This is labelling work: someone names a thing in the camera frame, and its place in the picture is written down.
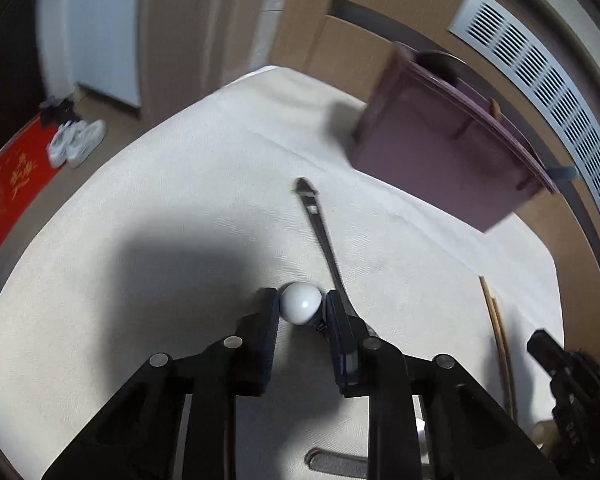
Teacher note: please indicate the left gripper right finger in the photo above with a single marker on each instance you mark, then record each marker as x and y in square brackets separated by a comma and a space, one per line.
[346, 332]

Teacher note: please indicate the white sneakers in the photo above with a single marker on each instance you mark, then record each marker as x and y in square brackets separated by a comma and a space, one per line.
[73, 142]

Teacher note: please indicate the red door mat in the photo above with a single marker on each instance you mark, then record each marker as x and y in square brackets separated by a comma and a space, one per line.
[24, 172]

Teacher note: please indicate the black handled brown spoon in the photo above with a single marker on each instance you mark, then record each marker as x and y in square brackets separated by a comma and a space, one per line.
[337, 464]

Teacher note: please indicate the wooden counter cabinet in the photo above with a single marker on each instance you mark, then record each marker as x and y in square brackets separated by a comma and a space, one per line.
[341, 42]

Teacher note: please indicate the purple plastic utensil holder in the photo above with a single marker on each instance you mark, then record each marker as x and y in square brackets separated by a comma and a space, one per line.
[421, 134]

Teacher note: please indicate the wooden chopstick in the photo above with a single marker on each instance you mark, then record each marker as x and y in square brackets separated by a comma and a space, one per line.
[487, 298]
[504, 362]

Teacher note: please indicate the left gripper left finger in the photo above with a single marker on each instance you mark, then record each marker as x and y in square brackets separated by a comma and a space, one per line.
[258, 332]

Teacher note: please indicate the white cabinet door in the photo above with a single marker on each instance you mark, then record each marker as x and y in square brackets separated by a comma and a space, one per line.
[103, 47]

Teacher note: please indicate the white table cloth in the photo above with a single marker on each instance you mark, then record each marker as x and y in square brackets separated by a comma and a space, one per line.
[163, 247]

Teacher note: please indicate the wooden spoon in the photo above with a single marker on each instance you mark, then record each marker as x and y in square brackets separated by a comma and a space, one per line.
[495, 110]

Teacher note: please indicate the grey ventilation grille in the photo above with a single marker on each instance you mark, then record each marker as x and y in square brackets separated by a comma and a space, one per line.
[508, 45]

